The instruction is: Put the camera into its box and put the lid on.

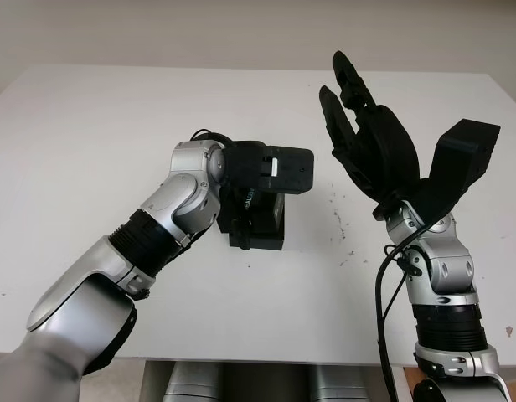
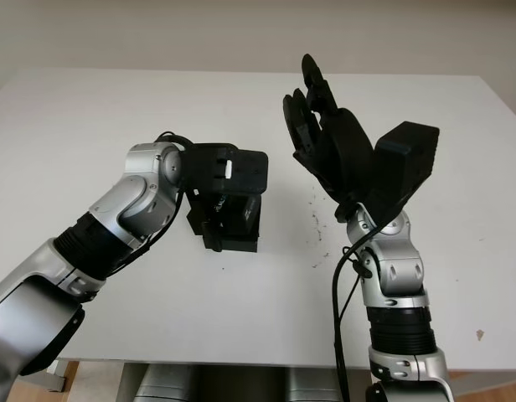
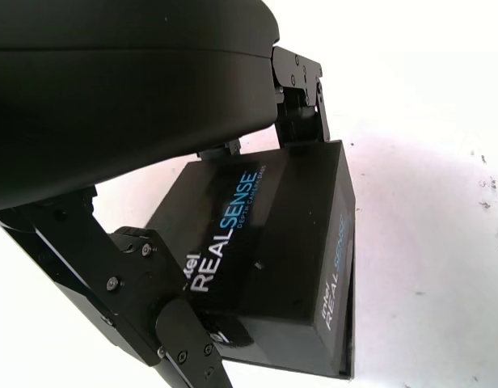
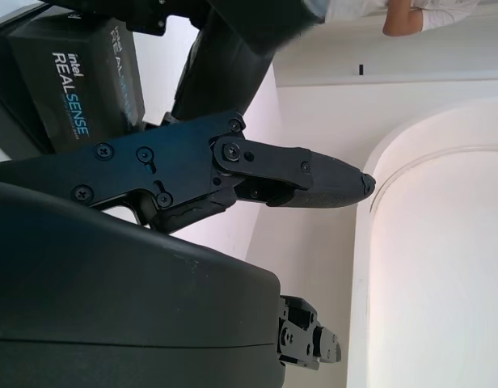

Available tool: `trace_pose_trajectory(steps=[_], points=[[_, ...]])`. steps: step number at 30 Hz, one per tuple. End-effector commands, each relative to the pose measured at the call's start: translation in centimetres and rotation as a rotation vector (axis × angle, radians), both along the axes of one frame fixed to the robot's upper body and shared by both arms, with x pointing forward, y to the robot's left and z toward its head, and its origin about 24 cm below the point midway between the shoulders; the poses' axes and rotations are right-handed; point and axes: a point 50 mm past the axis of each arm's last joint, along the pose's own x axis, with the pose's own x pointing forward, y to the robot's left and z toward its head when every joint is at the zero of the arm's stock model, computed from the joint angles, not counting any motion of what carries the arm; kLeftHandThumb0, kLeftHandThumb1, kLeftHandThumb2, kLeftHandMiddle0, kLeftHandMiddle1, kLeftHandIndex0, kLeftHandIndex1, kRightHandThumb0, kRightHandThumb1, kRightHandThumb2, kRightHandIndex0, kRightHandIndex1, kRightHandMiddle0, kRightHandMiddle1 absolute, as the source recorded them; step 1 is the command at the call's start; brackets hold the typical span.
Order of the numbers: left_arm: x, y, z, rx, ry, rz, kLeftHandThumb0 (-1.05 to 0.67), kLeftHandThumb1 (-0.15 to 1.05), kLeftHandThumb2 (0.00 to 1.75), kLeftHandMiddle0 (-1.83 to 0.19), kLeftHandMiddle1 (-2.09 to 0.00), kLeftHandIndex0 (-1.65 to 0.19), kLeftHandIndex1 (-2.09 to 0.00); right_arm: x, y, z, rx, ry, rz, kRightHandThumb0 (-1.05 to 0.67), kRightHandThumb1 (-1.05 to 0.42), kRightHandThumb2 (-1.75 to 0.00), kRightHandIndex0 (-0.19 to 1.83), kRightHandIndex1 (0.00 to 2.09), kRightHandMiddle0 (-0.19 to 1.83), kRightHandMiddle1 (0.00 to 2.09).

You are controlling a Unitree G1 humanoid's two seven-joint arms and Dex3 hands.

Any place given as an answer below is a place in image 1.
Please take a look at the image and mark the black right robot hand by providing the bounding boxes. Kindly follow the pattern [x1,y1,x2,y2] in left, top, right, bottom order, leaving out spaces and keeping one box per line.
[318,50,421,219]

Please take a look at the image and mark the black box base with insert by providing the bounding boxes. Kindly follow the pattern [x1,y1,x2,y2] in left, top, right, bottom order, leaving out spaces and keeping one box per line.
[227,196,286,251]

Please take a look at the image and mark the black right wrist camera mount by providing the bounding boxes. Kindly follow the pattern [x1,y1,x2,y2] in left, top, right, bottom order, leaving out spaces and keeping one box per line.
[402,118,502,231]

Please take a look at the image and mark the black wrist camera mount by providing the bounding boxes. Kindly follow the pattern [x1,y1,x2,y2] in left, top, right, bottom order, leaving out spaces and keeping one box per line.
[222,141,316,194]
[402,118,502,231]

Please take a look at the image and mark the grey robot torso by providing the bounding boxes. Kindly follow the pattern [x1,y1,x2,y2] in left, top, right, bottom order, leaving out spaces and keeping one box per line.
[163,362,358,402]

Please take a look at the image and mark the white table leg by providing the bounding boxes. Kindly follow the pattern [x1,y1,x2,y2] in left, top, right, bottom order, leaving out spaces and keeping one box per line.
[394,363,419,402]

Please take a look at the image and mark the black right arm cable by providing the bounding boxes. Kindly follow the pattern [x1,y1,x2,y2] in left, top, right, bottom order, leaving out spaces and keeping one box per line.
[374,221,431,402]

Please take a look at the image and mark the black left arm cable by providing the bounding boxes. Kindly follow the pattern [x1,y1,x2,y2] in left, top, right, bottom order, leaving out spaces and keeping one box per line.
[189,128,234,147]

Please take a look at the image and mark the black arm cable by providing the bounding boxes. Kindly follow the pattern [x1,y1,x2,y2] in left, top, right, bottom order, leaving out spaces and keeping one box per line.
[374,221,431,402]
[189,128,234,147]

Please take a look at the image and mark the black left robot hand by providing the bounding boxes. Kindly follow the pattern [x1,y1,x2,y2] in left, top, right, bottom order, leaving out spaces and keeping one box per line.
[219,183,259,251]

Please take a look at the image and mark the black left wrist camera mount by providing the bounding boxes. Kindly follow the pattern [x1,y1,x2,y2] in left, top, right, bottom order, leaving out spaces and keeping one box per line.
[222,141,316,194]

